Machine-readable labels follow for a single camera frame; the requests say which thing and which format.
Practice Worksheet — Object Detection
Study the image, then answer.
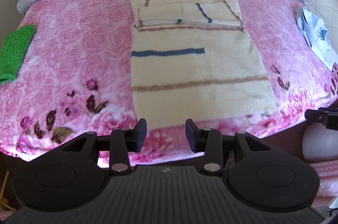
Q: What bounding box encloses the cream striped knit sweater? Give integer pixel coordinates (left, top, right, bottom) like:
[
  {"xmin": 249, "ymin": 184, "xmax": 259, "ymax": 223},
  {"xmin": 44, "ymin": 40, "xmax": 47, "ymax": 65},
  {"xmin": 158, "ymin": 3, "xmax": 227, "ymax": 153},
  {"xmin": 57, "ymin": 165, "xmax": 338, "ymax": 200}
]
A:
[{"xmin": 130, "ymin": 0, "xmax": 276, "ymax": 129}]

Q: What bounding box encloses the pink floral blanket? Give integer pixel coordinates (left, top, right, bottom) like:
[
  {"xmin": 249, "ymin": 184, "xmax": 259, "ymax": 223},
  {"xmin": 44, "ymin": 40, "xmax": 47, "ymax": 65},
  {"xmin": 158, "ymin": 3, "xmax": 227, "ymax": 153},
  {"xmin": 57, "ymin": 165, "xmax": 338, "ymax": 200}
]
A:
[{"xmin": 1, "ymin": 0, "xmax": 337, "ymax": 160}]

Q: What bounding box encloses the light blue shirt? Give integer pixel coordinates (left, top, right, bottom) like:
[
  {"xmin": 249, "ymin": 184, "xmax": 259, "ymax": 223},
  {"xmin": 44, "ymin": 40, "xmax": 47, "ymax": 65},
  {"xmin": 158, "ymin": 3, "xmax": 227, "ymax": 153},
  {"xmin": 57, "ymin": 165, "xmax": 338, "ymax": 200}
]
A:
[{"xmin": 296, "ymin": 6, "xmax": 337, "ymax": 71}]

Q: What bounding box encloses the green knit garment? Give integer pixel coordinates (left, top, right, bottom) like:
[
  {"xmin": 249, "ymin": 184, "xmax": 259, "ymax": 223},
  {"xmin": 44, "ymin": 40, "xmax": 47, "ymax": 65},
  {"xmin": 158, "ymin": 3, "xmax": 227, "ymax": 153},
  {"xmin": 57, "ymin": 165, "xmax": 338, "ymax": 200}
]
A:
[{"xmin": 1, "ymin": 25, "xmax": 36, "ymax": 84}]

